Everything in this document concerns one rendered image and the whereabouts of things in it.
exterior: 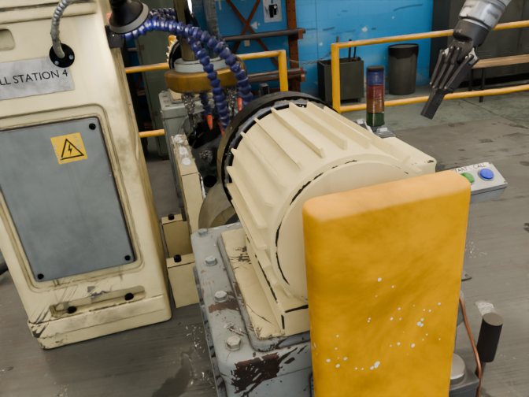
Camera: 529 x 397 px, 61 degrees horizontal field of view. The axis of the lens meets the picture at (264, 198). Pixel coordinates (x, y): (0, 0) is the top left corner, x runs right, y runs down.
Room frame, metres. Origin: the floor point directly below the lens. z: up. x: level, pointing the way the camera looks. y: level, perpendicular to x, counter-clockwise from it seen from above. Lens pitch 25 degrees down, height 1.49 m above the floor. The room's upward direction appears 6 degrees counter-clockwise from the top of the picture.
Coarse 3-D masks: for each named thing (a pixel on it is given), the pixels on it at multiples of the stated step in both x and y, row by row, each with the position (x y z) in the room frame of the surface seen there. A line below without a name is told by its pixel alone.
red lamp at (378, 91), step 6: (366, 84) 1.48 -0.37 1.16; (384, 84) 1.46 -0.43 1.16; (366, 90) 1.47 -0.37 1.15; (372, 90) 1.45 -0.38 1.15; (378, 90) 1.44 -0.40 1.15; (384, 90) 1.46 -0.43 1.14; (366, 96) 1.47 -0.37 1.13; (372, 96) 1.45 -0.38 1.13; (378, 96) 1.44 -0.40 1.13; (384, 96) 1.46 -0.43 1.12
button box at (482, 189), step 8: (464, 168) 0.92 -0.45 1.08; (472, 168) 0.92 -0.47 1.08; (480, 168) 0.92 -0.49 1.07; (488, 168) 0.92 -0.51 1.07; (480, 176) 0.89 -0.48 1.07; (496, 176) 0.90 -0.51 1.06; (472, 184) 0.88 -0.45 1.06; (480, 184) 0.88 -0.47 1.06; (488, 184) 0.88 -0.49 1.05; (496, 184) 0.88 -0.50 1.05; (504, 184) 0.88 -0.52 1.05; (472, 192) 0.86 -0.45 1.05; (480, 192) 0.87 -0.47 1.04; (488, 192) 0.88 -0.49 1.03; (496, 192) 0.89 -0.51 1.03; (472, 200) 0.88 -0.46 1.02; (480, 200) 0.89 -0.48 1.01
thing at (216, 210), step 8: (216, 184) 0.83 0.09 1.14; (208, 192) 0.84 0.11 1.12; (216, 192) 0.80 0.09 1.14; (224, 192) 0.78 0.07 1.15; (208, 200) 0.81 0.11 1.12; (216, 200) 0.78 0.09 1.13; (224, 200) 0.75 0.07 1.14; (208, 208) 0.79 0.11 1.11; (216, 208) 0.75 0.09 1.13; (224, 208) 0.73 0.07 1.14; (232, 208) 0.71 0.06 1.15; (200, 216) 0.82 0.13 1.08; (208, 216) 0.76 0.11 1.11; (216, 216) 0.73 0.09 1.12; (224, 216) 0.70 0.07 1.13; (232, 216) 0.68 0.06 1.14; (200, 224) 0.80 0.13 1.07; (208, 224) 0.74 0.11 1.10; (216, 224) 0.70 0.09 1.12; (224, 224) 0.68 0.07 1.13
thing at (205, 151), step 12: (204, 120) 1.27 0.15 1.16; (216, 120) 1.27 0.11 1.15; (180, 132) 1.35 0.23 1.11; (192, 132) 1.26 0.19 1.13; (204, 132) 1.26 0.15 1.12; (216, 132) 1.27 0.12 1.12; (192, 144) 1.26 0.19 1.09; (204, 144) 1.26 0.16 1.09; (216, 144) 1.27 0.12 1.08; (204, 156) 1.23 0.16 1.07; (216, 156) 1.27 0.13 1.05; (204, 168) 1.26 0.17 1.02; (216, 168) 1.27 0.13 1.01; (204, 180) 1.25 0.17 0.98; (216, 180) 1.26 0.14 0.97
